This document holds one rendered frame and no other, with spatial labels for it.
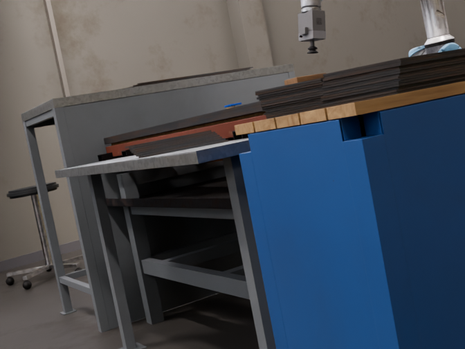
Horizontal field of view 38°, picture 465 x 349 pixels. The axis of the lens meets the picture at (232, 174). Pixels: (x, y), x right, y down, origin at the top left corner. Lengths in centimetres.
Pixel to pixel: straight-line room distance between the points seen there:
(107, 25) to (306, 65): 242
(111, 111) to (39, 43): 292
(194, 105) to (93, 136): 53
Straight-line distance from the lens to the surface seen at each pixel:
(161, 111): 318
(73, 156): 301
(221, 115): 205
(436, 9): 278
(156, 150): 191
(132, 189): 294
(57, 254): 357
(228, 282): 229
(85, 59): 607
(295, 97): 136
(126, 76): 622
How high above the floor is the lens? 79
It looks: 4 degrees down
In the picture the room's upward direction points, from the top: 11 degrees counter-clockwise
